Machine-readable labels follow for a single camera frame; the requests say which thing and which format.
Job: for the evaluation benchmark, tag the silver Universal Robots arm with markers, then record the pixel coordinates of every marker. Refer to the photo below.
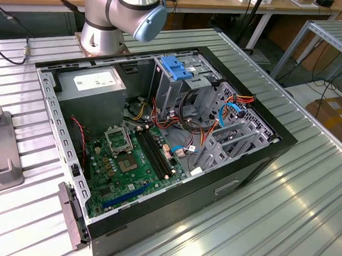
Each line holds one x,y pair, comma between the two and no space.
101,28

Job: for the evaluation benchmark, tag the grey metal disk bay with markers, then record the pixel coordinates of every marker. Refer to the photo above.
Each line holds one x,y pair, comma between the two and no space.
216,154

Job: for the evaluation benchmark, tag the black RAM slot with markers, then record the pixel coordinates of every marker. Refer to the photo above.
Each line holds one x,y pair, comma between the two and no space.
159,156
152,156
149,155
156,156

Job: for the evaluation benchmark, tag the grey metal optical drive cage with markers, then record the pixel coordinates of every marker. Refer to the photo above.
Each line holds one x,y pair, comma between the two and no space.
167,90

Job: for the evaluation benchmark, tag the CPU socket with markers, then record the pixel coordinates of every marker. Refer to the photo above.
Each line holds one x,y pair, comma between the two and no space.
127,163

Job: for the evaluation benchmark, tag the blue plastic drive latch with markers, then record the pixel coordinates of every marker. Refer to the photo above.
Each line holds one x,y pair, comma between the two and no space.
174,67

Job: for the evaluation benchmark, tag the black open PC case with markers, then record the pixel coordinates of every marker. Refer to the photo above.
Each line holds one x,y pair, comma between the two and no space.
184,201

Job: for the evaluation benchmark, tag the green motherboard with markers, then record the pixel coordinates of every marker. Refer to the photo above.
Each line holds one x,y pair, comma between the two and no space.
118,185

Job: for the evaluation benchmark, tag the blue expansion slot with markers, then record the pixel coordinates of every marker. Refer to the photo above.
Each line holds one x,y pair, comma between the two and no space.
126,195

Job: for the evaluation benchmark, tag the grey Dell power supply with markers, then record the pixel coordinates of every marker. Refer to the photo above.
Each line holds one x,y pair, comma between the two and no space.
91,105

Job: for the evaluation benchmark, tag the black case fan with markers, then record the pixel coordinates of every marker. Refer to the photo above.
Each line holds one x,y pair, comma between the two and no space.
74,145

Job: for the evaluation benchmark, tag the black tripod stand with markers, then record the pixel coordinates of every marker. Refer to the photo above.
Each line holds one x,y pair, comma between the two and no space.
251,15

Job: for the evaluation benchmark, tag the brown cardboard box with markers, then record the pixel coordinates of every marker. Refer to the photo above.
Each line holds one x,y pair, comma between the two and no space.
334,114

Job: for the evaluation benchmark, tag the grey plastic parts rack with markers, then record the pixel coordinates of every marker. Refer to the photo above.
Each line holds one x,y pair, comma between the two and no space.
1,152

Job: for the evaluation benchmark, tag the square brown base plate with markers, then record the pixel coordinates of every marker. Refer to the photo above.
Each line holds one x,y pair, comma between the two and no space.
77,42

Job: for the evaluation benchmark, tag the wooden desk white frame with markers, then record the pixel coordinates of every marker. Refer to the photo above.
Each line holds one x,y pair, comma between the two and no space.
196,2

